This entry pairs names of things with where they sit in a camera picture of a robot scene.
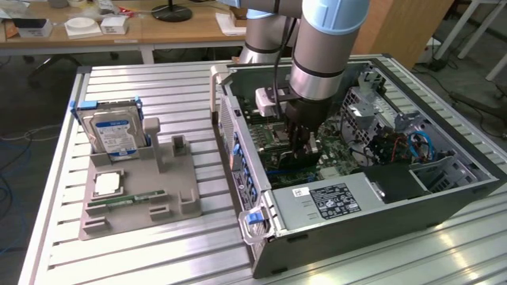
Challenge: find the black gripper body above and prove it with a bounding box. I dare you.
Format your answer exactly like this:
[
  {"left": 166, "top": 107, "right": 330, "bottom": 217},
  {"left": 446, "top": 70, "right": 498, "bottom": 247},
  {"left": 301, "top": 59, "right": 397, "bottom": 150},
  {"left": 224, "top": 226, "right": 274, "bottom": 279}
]
[{"left": 285, "top": 99, "right": 333, "bottom": 132}]

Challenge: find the silver socket cover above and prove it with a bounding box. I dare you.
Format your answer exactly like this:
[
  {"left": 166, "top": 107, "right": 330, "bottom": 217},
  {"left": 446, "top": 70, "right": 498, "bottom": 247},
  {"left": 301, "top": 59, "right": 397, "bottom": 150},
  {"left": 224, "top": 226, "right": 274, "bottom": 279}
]
[{"left": 306, "top": 133, "right": 321, "bottom": 154}]

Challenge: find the green Dell motherboard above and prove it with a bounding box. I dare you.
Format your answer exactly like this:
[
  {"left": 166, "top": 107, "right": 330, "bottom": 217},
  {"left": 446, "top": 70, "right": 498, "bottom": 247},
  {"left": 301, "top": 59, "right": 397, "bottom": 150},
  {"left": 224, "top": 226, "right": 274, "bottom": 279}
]
[{"left": 238, "top": 97, "right": 361, "bottom": 191}]

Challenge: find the blue expansion slot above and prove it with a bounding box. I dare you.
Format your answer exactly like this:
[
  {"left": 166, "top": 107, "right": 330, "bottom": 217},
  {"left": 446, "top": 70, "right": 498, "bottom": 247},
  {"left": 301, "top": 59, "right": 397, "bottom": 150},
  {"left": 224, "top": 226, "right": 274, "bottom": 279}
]
[{"left": 267, "top": 169, "right": 318, "bottom": 179}]

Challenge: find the perforated metal drive cage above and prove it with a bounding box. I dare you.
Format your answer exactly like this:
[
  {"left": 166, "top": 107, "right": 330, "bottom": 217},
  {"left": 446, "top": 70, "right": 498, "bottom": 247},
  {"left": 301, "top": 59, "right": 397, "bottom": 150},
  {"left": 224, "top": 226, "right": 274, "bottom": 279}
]
[{"left": 341, "top": 71, "right": 401, "bottom": 140}]

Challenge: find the grey power supply unit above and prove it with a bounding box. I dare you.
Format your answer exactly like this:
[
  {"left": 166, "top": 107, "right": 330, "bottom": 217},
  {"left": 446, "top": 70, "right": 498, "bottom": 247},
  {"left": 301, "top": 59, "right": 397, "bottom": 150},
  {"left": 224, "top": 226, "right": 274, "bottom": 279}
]
[{"left": 271, "top": 173, "right": 387, "bottom": 231}]

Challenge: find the wooden cabinet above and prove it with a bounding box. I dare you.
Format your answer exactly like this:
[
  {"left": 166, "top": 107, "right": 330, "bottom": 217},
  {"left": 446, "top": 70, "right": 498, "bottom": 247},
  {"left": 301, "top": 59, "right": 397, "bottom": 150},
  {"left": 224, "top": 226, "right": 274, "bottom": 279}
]
[{"left": 351, "top": 0, "right": 455, "bottom": 69}]

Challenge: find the silver disk bay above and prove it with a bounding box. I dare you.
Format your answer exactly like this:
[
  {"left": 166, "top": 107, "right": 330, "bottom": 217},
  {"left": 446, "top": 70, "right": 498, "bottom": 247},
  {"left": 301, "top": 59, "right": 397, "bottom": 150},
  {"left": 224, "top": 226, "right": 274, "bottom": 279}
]
[{"left": 409, "top": 156, "right": 479, "bottom": 194}]

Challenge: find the black and silver PC case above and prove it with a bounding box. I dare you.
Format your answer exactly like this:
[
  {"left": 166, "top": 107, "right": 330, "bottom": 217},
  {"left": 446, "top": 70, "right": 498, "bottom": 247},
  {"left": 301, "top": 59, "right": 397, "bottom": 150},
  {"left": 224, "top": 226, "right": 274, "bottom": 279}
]
[{"left": 208, "top": 58, "right": 507, "bottom": 280}]

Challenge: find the grey plastic parts rack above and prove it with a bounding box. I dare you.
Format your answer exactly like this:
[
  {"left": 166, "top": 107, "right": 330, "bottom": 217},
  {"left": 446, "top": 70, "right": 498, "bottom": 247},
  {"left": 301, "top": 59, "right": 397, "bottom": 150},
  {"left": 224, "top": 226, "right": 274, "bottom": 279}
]
[{"left": 78, "top": 117, "right": 203, "bottom": 242}]

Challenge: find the wooden desk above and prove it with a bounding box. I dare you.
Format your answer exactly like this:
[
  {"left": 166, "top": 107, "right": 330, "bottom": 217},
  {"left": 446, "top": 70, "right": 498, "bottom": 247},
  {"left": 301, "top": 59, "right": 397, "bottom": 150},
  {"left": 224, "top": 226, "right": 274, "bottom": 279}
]
[{"left": 0, "top": 0, "right": 250, "bottom": 58}]

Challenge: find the green RAM stick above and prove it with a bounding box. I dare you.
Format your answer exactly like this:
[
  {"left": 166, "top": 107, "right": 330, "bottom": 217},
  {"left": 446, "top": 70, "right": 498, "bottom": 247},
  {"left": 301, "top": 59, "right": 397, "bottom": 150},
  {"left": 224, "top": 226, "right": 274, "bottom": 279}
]
[{"left": 87, "top": 191, "right": 167, "bottom": 207}]

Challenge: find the black round monitor stand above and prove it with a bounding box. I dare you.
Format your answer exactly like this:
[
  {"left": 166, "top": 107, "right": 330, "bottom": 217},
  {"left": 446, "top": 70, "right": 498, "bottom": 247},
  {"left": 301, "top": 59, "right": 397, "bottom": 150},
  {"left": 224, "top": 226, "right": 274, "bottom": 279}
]
[{"left": 151, "top": 0, "right": 194, "bottom": 23}]

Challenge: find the silver CPU chip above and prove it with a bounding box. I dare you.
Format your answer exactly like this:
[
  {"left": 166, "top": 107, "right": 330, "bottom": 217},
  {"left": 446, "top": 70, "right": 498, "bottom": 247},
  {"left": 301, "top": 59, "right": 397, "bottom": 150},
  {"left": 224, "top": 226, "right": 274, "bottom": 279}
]
[{"left": 95, "top": 173, "right": 122, "bottom": 197}]

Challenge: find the small white cardboard box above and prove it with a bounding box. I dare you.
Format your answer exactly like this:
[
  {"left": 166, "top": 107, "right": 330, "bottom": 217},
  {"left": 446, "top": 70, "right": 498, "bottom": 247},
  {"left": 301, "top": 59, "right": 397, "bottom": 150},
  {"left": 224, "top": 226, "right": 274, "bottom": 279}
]
[{"left": 100, "top": 15, "right": 130, "bottom": 34}]

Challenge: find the white box with black lid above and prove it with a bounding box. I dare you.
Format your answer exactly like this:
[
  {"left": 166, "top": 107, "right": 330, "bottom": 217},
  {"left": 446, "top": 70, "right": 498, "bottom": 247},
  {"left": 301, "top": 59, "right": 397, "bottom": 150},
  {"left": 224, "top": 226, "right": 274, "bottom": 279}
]
[{"left": 11, "top": 18, "right": 54, "bottom": 39}]

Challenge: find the CPU socket with metal frame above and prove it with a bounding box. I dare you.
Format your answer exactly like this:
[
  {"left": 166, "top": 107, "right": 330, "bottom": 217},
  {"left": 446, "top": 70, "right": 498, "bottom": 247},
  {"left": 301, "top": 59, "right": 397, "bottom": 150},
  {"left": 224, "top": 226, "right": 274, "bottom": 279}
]
[{"left": 267, "top": 123, "right": 294, "bottom": 146}]

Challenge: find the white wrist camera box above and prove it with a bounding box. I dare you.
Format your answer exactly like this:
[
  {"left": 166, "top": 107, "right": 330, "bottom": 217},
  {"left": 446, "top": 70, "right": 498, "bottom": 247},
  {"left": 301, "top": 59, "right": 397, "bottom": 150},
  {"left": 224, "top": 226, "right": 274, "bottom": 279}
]
[{"left": 255, "top": 86, "right": 294, "bottom": 118}]

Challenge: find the black camera cable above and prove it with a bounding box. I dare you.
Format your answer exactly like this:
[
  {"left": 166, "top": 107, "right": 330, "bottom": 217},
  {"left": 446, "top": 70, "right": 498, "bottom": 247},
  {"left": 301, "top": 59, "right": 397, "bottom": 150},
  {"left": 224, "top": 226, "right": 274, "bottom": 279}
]
[{"left": 273, "top": 17, "right": 299, "bottom": 119}]

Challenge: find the blue data wire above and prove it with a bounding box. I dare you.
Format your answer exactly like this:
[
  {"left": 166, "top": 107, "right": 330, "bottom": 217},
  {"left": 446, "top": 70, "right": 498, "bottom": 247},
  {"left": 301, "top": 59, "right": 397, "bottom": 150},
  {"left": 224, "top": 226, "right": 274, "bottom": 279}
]
[{"left": 407, "top": 131, "right": 438, "bottom": 163}]

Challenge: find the white desk frame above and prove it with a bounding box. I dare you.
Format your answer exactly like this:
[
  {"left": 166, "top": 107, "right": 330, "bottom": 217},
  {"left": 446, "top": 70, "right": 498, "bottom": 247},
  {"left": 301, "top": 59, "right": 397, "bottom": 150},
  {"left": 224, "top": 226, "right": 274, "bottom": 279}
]
[{"left": 433, "top": 0, "right": 507, "bottom": 81}]

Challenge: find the white box with round ring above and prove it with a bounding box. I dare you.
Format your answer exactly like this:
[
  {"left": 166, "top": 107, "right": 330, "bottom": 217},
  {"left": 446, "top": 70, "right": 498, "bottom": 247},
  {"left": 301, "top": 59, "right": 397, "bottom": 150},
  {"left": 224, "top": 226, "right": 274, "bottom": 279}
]
[{"left": 64, "top": 17, "right": 104, "bottom": 40}]

